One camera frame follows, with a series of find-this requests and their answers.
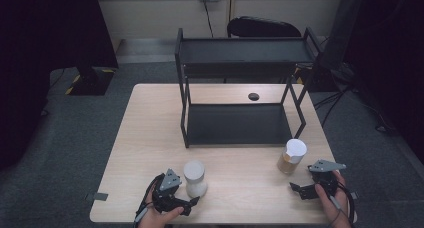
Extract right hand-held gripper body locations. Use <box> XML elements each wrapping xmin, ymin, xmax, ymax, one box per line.
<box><xmin>307</xmin><ymin>159</ymin><xmax>347</xmax><ymax>197</ymax></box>

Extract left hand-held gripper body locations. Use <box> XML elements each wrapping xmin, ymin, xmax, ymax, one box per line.
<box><xmin>151</xmin><ymin>168</ymin><xmax>188</xmax><ymax>213</ymax></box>

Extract jar with white powder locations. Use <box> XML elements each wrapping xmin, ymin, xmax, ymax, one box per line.
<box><xmin>182</xmin><ymin>159</ymin><xmax>209</xmax><ymax>199</ymax></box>

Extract jar with brown powder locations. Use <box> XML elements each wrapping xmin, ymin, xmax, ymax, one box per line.
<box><xmin>276</xmin><ymin>138</ymin><xmax>308</xmax><ymax>175</ymax></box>

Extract black metal two-tier rack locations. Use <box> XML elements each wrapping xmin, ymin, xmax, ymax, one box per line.
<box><xmin>174</xmin><ymin>27</ymin><xmax>323</xmax><ymax>149</ymax></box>

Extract person's left hand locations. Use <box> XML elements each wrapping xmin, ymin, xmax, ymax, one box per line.
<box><xmin>138</xmin><ymin>187</ymin><xmax>185</xmax><ymax>228</ymax></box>

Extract person's right hand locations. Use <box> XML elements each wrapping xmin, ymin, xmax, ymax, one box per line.
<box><xmin>314</xmin><ymin>170</ymin><xmax>351</xmax><ymax>228</ymax></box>

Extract black box yellow stripes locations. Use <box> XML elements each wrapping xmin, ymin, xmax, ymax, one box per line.
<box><xmin>293</xmin><ymin>63</ymin><xmax>338</xmax><ymax>93</ymax></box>

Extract black stand base yellow stripes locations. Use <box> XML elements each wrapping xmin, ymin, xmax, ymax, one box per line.
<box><xmin>64</xmin><ymin>66</ymin><xmax>116</xmax><ymax>97</ymax></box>

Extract dark curtain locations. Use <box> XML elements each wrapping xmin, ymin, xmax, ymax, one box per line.
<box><xmin>0</xmin><ymin>0</ymin><xmax>120</xmax><ymax>172</ymax></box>
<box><xmin>343</xmin><ymin>0</ymin><xmax>424</xmax><ymax>156</ymax></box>

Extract right hand-held gripper cable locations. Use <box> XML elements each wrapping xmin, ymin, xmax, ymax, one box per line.
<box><xmin>328</xmin><ymin>180</ymin><xmax>357</xmax><ymax>228</ymax></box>

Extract hand-held gripper cable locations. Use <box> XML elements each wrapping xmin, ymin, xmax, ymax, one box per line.
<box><xmin>328</xmin><ymin>180</ymin><xmax>357</xmax><ymax>228</ymax></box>
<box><xmin>133</xmin><ymin>173</ymin><xmax>165</xmax><ymax>228</ymax></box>

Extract left hand-held gripper cable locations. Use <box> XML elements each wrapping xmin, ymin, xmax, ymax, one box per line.
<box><xmin>133</xmin><ymin>173</ymin><xmax>165</xmax><ymax>228</ymax></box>

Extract black floor cables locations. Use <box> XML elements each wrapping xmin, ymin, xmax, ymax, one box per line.
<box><xmin>313</xmin><ymin>83</ymin><xmax>355</xmax><ymax>129</ymax></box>

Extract black power cable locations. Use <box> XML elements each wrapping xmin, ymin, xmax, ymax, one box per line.
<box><xmin>201</xmin><ymin>0</ymin><xmax>215</xmax><ymax>39</ymax></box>

